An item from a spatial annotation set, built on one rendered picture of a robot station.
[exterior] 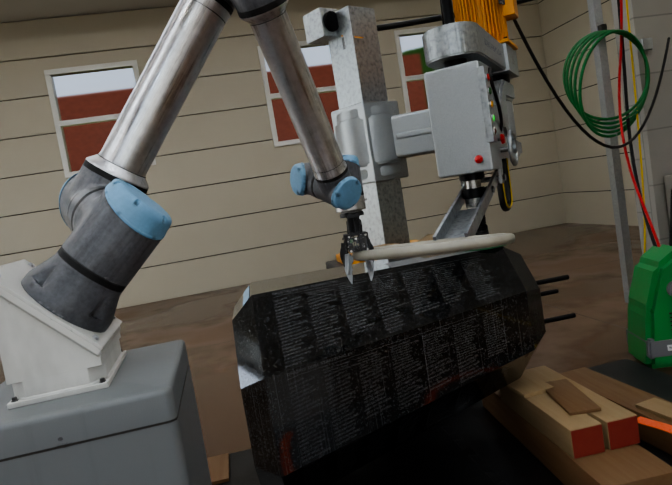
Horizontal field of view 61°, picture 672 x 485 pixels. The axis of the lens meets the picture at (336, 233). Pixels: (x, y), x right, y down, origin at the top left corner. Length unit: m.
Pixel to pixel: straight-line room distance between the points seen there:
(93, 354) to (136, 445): 0.19
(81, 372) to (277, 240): 7.18
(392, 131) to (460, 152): 0.76
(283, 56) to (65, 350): 0.75
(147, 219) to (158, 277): 7.16
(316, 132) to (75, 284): 0.63
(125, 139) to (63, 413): 0.59
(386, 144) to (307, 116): 1.58
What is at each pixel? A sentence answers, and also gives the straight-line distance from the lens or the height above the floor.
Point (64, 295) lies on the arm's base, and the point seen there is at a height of 1.04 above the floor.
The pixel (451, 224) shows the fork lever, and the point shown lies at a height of 0.95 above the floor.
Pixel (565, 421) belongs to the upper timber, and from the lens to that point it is 2.17.
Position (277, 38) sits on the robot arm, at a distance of 1.31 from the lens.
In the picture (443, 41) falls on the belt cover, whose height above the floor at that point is 1.63.
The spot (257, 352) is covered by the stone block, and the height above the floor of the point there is 0.65.
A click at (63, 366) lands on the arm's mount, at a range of 1.20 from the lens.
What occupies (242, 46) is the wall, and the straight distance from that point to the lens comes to 8.55.
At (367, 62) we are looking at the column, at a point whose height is 1.76.
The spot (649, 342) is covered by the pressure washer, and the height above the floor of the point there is 0.15.
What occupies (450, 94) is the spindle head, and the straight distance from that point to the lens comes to 2.29.
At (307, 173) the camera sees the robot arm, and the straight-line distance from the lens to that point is 1.57.
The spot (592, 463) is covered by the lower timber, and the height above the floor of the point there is 0.15.
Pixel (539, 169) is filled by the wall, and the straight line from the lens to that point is 9.63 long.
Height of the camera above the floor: 1.15
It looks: 4 degrees down
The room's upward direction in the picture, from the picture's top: 9 degrees counter-clockwise
